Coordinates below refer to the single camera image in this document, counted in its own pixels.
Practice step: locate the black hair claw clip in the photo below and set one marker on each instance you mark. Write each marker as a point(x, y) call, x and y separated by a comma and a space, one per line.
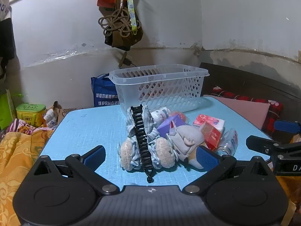
point(141, 136)

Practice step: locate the red tissue packet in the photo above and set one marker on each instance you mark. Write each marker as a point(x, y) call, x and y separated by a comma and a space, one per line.
point(208, 121)

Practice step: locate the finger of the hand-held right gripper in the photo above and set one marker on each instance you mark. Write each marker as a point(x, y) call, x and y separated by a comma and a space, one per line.
point(288, 126)
point(261, 143)

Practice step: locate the blue shopping bag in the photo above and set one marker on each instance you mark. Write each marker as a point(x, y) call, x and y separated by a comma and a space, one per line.
point(103, 94)

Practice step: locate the hanging garment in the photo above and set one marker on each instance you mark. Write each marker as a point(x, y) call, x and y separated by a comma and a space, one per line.
point(4, 28)

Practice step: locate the small white packets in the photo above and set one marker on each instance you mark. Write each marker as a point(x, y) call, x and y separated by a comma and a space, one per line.
point(50, 119)

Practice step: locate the yellow patterned blanket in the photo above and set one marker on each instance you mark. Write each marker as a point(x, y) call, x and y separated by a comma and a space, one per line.
point(18, 160)

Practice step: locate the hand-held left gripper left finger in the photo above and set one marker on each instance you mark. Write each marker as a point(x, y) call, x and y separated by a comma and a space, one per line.
point(95, 156)

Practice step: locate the green tin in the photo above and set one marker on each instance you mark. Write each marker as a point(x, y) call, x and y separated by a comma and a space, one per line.
point(30, 114)

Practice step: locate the purple box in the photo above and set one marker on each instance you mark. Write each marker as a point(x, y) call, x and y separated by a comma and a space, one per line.
point(168, 125)

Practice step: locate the clear plastic basket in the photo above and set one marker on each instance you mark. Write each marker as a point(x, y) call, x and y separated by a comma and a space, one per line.
point(164, 91)

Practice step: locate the pink floral cloth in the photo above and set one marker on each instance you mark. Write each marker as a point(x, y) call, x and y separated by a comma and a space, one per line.
point(18, 126)

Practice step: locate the dark wooden headboard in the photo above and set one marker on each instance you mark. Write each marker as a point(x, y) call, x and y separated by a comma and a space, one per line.
point(258, 82)

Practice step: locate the striped plush earmuffs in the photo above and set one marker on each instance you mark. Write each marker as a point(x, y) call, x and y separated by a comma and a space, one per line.
point(164, 151)

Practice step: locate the white plush toy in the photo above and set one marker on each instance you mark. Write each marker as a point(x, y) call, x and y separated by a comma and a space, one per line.
point(161, 115)

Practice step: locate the red box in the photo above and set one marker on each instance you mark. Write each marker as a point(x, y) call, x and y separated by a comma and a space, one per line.
point(211, 134)

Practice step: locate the cardboard box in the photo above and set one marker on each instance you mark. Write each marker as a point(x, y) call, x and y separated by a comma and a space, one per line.
point(61, 111)

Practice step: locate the clear plastic bottle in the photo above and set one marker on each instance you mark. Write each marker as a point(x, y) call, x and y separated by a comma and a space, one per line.
point(229, 141)

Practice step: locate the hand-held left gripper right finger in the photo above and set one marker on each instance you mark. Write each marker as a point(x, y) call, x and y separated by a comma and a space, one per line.
point(208, 160)

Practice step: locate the wall power adapter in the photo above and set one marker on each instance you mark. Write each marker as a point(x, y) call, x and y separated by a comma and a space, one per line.
point(124, 60)

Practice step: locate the green bag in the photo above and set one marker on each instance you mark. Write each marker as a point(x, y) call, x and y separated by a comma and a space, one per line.
point(6, 108)

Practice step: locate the grey plush toy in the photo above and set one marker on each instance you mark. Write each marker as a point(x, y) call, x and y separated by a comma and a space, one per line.
point(188, 139)

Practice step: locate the brown hanging bag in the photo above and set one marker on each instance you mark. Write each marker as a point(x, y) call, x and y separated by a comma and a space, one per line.
point(124, 40)

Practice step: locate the pink pillow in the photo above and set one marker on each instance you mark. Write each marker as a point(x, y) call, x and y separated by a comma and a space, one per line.
point(244, 110)

